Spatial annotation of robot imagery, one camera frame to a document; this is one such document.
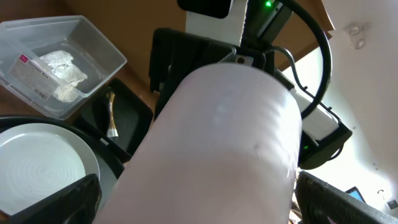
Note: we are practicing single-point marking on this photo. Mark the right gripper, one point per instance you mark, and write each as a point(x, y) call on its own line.
point(175, 54)

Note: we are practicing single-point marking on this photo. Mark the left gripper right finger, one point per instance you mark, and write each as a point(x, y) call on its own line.
point(322, 203)

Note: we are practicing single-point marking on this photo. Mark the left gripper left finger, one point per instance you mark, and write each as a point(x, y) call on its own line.
point(76, 203)

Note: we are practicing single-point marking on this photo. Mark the white plate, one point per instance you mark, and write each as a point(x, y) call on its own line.
point(39, 159)

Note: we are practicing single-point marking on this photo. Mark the gold foil wrapper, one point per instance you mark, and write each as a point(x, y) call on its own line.
point(112, 131)

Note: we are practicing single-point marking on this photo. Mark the pink cup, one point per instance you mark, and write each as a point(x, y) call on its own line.
point(224, 149)

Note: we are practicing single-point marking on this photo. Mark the white napkin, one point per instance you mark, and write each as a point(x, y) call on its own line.
point(62, 67)

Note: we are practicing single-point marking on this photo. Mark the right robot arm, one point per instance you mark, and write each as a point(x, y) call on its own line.
point(215, 31)

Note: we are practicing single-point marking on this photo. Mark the round black tray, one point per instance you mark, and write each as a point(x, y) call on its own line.
point(110, 166)

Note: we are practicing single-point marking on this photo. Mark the black rectangular tray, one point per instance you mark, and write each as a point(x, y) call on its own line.
point(132, 118)

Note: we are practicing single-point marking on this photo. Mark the clear plastic bin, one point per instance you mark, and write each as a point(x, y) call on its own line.
point(26, 46)

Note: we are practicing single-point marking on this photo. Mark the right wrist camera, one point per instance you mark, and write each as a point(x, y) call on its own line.
point(323, 138)

